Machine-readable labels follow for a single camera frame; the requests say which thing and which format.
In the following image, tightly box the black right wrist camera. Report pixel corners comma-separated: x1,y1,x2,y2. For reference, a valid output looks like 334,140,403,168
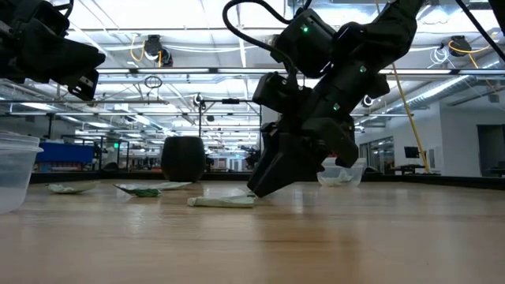
252,71,313,115

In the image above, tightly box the large white sauce packet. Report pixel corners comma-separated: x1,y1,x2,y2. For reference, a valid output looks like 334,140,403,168
186,196,256,209

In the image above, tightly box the black left camera cable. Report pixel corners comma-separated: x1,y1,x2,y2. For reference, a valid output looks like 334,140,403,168
50,0,75,19

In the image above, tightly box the white building pillar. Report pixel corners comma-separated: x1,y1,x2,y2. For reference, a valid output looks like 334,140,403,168
260,105,277,126

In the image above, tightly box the silver ventilation duct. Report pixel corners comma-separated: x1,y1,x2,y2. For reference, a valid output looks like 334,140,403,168
384,74,481,116

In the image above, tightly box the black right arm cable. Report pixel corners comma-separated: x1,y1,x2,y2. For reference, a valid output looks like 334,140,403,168
454,0,505,63

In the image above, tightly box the black camera cable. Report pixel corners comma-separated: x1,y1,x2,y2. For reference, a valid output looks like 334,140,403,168
222,0,297,74
50,0,75,19

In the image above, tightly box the black table frame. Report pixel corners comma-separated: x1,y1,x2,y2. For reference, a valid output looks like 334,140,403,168
29,170,505,191

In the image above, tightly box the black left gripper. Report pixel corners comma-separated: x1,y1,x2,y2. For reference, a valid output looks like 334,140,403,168
0,0,107,102

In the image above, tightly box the black right camera cable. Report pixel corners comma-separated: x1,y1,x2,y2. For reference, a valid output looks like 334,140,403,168
222,0,297,74

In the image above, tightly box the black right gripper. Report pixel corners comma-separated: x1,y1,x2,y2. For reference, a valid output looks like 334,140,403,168
247,84,360,199

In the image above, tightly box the large blue bin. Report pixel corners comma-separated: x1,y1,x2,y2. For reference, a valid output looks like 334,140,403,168
36,142,96,165

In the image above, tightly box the black metal gantry frame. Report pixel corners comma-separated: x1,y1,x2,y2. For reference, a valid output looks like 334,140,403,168
198,99,263,174

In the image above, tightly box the yellow hanging cable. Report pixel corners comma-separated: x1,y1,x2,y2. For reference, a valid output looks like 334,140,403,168
390,62,432,175

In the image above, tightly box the long ceiling light bar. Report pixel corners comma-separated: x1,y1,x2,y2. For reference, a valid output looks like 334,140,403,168
95,67,505,77

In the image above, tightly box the dark glass door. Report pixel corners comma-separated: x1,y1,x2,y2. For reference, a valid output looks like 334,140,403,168
477,124,505,178

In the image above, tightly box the clear plastic deli container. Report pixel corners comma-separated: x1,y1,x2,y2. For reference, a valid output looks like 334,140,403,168
316,157,367,189
0,132,44,215

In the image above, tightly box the dark green ceramic cup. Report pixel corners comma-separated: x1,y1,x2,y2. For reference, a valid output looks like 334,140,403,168
160,136,207,183

